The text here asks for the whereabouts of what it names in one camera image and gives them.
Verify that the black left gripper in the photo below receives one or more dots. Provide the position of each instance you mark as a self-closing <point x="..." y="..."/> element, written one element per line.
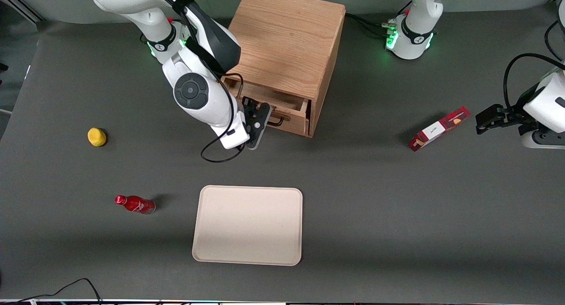
<point x="513" y="117"/>

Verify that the beige plastic tray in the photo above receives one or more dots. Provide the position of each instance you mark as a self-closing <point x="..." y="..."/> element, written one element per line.
<point x="247" y="225"/>

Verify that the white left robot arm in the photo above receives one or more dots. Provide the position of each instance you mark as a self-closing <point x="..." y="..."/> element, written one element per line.
<point x="415" y="31"/>

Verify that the red white snack box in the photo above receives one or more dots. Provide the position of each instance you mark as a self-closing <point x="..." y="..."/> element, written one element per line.
<point x="439" y="128"/>

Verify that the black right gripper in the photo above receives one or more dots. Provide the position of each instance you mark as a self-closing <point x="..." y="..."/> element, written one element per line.
<point x="249" y="107"/>

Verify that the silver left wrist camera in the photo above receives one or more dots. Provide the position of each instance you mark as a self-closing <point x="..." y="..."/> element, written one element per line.
<point x="545" y="139"/>

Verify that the wooden drawer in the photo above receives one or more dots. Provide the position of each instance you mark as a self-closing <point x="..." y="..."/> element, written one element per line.
<point x="291" y="122"/>

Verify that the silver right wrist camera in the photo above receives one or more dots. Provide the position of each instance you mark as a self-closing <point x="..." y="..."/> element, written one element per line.
<point x="255" y="144"/>

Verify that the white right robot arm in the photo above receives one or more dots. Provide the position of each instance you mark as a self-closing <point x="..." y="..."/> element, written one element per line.
<point x="194" y="91"/>

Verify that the wooden drawer cabinet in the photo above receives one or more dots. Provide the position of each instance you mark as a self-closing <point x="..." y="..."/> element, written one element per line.
<point x="287" y="35"/>

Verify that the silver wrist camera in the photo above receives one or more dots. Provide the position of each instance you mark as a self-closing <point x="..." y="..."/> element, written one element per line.
<point x="255" y="144"/>
<point x="545" y="139"/>

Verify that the yellow lemon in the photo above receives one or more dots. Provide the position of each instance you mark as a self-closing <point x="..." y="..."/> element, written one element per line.
<point x="97" y="137"/>

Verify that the red soda bottle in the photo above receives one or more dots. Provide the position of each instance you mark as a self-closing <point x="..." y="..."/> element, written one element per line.
<point x="137" y="204"/>

